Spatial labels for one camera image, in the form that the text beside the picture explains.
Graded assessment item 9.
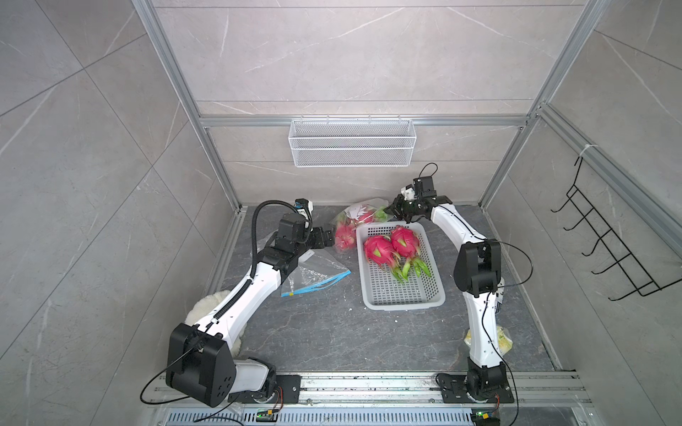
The zip-top bag with dragon fruit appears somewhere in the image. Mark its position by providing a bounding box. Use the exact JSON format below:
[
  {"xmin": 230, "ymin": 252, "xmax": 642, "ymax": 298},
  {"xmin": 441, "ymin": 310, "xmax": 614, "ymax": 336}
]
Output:
[{"xmin": 330, "ymin": 198, "xmax": 389, "ymax": 252}]

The zip-top bag with blue seal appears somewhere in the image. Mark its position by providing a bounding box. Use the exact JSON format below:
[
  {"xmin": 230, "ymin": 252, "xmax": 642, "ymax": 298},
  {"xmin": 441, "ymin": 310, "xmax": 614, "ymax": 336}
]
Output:
[{"xmin": 258, "ymin": 231, "xmax": 353, "ymax": 297}]

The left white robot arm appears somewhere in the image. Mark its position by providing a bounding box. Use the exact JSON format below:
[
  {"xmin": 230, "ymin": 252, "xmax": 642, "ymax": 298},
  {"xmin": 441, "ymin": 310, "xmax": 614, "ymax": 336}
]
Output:
[{"xmin": 164, "ymin": 213, "xmax": 334, "ymax": 408}]

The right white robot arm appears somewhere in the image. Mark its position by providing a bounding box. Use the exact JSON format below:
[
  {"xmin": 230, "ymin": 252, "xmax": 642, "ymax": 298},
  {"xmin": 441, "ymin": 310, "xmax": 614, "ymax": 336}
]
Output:
[{"xmin": 389, "ymin": 177, "xmax": 514, "ymax": 403}]

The yellow-green packaged snack bag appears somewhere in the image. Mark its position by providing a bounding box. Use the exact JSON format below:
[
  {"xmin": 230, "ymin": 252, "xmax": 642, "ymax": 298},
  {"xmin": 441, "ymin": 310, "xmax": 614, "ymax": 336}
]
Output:
[{"xmin": 464, "ymin": 326, "xmax": 513, "ymax": 355}]

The white perforated plastic basket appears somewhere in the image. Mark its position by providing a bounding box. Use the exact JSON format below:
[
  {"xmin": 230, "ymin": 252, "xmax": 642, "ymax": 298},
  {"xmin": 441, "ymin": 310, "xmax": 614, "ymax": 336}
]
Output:
[{"xmin": 356, "ymin": 222, "xmax": 446, "ymax": 311}]

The white plush teddy bear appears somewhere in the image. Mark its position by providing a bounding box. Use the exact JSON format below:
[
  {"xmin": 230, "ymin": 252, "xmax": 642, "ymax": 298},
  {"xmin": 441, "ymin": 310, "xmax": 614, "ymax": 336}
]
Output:
[{"xmin": 184, "ymin": 289, "xmax": 249, "ymax": 355}]

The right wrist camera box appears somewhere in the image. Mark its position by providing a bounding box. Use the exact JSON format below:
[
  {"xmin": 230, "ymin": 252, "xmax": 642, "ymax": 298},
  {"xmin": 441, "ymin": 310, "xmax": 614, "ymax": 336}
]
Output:
[{"xmin": 401, "ymin": 185, "xmax": 417, "ymax": 202}]

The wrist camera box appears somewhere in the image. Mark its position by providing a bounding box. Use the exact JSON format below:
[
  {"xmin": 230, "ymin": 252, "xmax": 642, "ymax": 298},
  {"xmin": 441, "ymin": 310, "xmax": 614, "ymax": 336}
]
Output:
[
  {"xmin": 294, "ymin": 198, "xmax": 314, "ymax": 219},
  {"xmin": 401, "ymin": 185, "xmax": 417, "ymax": 202}
]

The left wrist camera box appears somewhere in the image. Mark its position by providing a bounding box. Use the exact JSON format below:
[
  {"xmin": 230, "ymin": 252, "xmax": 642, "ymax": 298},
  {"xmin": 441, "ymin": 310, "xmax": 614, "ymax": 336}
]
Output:
[{"xmin": 294, "ymin": 198, "xmax": 314, "ymax": 219}]

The black corrugated cable conduit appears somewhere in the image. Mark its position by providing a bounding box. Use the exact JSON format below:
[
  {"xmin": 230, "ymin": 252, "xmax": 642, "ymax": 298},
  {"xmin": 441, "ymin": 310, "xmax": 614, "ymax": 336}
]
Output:
[{"xmin": 212, "ymin": 199, "xmax": 302, "ymax": 321}]

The white wire mesh wall basket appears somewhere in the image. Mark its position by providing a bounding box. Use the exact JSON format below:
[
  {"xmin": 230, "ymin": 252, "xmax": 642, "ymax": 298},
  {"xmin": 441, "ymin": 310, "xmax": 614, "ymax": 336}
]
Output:
[{"xmin": 288, "ymin": 118, "xmax": 417, "ymax": 168}]

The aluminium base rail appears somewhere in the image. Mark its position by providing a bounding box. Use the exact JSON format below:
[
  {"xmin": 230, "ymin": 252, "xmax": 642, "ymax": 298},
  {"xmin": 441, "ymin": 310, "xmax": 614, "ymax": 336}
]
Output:
[{"xmin": 148, "ymin": 371, "xmax": 602, "ymax": 425}]

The black wire wall hook rack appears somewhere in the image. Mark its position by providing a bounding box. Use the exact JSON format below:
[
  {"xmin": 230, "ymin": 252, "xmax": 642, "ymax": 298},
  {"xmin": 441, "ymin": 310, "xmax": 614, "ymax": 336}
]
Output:
[{"xmin": 551, "ymin": 156, "xmax": 681, "ymax": 302}]

